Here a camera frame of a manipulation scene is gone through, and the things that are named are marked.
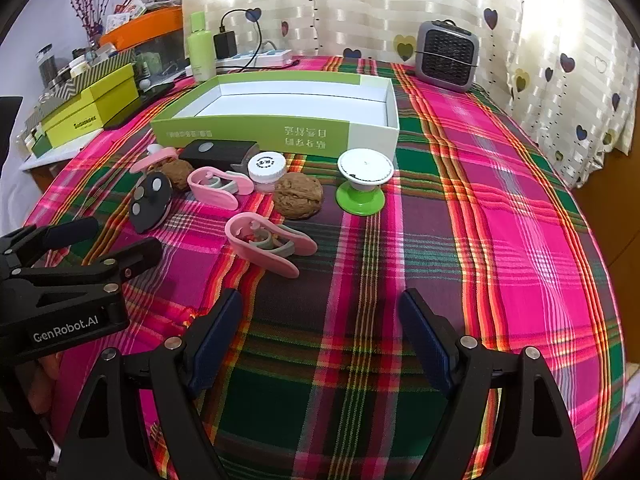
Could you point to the green white cardboard box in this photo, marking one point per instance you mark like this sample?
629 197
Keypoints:
225 130

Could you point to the green white round stand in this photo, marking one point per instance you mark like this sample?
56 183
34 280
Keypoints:
362 170

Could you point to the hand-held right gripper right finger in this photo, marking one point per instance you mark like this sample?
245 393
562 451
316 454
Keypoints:
425 335

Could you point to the black charger adapter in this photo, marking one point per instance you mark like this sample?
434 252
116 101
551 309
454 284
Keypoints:
226 44

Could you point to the white power strip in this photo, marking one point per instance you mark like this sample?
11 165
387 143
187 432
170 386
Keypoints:
270 58

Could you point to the pink plastic clip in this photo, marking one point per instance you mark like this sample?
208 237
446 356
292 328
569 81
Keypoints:
270 245
220 187
155 159

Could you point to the black oval disc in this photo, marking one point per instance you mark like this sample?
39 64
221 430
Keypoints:
150 200

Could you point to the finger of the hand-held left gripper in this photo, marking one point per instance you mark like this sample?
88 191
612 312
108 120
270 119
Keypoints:
135 255
65 232

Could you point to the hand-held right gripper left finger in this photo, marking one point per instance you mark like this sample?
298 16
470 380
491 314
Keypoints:
220 335

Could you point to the brown walnut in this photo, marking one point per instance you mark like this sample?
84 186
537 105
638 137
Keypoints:
300 197
174 171

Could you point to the green lotion bottle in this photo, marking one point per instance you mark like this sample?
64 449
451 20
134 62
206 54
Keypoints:
202 55

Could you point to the black rectangular device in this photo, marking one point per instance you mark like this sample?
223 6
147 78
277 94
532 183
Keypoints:
215 152

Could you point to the wooden cabinet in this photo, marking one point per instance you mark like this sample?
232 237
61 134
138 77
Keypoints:
615 210

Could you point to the pink green plaid tablecloth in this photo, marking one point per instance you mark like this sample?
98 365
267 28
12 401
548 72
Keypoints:
500 210

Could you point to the glass jar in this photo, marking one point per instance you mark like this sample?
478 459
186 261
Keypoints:
47 67

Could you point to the lime green box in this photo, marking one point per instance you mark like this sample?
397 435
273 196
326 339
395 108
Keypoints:
90 105

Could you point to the pink flower branches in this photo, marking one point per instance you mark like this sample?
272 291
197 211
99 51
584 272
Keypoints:
91 30

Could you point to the orange tray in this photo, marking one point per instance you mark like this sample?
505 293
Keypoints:
150 22

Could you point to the grey small heater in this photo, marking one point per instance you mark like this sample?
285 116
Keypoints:
440 75

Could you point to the chevron patterned box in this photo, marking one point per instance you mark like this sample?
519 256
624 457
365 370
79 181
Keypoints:
95 67

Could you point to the white mushroom knob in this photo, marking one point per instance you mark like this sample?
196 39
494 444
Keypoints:
155 149

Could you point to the white small cap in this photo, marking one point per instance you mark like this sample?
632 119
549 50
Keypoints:
267 170

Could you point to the heart print curtain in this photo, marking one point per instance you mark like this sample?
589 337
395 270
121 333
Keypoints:
400 0

